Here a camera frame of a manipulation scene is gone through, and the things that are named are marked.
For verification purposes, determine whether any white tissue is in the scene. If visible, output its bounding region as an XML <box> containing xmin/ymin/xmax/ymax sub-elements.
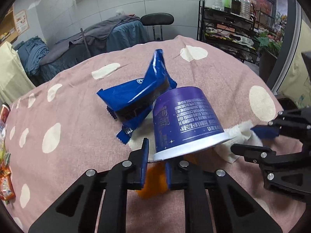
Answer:
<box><xmin>214</xmin><ymin>120</ymin><xmax>263</xmax><ymax>163</ymax></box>

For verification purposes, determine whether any purple yogurt cup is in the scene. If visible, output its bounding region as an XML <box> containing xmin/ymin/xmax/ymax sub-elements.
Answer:
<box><xmin>152</xmin><ymin>86</ymin><xmax>232</xmax><ymax>162</ymax></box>

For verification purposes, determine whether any blue snack wrapper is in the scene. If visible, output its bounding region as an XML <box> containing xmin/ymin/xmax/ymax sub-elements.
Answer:
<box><xmin>97</xmin><ymin>49</ymin><xmax>177</xmax><ymax>144</ymax></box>

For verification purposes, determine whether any black trash bin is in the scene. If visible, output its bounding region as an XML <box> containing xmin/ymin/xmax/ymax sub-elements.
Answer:
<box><xmin>275</xmin><ymin>94</ymin><xmax>298</xmax><ymax>110</ymax></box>

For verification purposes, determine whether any red snack packets pile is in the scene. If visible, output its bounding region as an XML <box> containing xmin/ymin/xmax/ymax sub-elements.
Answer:
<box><xmin>0</xmin><ymin>119</ymin><xmax>17</xmax><ymax>202</ymax></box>

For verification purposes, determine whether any potted green plant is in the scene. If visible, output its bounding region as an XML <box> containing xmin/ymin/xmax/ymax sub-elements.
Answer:
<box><xmin>257</xmin><ymin>30</ymin><xmax>283</xmax><ymax>83</ymax></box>

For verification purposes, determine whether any pink polka dot bedspread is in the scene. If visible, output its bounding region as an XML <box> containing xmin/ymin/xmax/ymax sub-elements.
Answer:
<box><xmin>4</xmin><ymin>35</ymin><xmax>306</xmax><ymax>233</ymax></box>

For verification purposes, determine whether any black rolling cart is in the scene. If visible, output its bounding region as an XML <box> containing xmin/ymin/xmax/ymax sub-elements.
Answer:
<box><xmin>197</xmin><ymin>0</ymin><xmax>260</xmax><ymax>64</ymax></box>

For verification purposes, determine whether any red bottle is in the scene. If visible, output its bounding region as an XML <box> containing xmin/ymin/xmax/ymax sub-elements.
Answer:
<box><xmin>0</xmin><ymin>103</ymin><xmax>10</xmax><ymax>123</ymax></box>

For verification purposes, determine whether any clear plastic bottle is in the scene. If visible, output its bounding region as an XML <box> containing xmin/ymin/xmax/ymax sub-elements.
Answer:
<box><xmin>241</xmin><ymin>0</ymin><xmax>251</xmax><ymax>19</ymax></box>

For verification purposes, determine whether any dark brown bottle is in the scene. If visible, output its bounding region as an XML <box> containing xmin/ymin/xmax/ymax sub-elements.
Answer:
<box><xmin>231</xmin><ymin>0</ymin><xmax>241</xmax><ymax>15</ymax></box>

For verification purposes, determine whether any white bottle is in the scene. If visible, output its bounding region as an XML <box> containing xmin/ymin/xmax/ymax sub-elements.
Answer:
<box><xmin>214</xmin><ymin>0</ymin><xmax>224</xmax><ymax>11</ymax></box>

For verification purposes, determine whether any cream fabric cover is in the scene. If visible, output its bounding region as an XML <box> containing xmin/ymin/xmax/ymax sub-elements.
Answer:
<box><xmin>0</xmin><ymin>42</ymin><xmax>35</xmax><ymax>104</ymax></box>

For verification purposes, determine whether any blue bundled bedding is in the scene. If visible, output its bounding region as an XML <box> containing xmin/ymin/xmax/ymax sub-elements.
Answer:
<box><xmin>14</xmin><ymin>36</ymin><xmax>49</xmax><ymax>77</ymax></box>

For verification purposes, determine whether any black chair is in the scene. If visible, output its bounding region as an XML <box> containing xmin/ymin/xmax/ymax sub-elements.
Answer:
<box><xmin>140</xmin><ymin>13</ymin><xmax>175</xmax><ymax>41</ymax></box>

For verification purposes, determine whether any blue covered massage bed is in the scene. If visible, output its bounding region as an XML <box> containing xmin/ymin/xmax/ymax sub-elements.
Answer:
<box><xmin>39</xmin><ymin>20</ymin><xmax>149</xmax><ymax>82</ymax></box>

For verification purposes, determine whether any grey blanket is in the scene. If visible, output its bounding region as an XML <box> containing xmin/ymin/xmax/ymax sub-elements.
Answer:
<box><xmin>40</xmin><ymin>14</ymin><xmax>141</xmax><ymax>66</ymax></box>

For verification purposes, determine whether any wooden bookshelf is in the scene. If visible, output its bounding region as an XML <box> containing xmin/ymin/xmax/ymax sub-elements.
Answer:
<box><xmin>0</xmin><ymin>6</ymin><xmax>18</xmax><ymax>45</ymax></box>

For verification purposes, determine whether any wall poster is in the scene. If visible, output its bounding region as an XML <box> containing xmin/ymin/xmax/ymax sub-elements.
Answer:
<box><xmin>14</xmin><ymin>10</ymin><xmax>29</xmax><ymax>35</ymax></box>

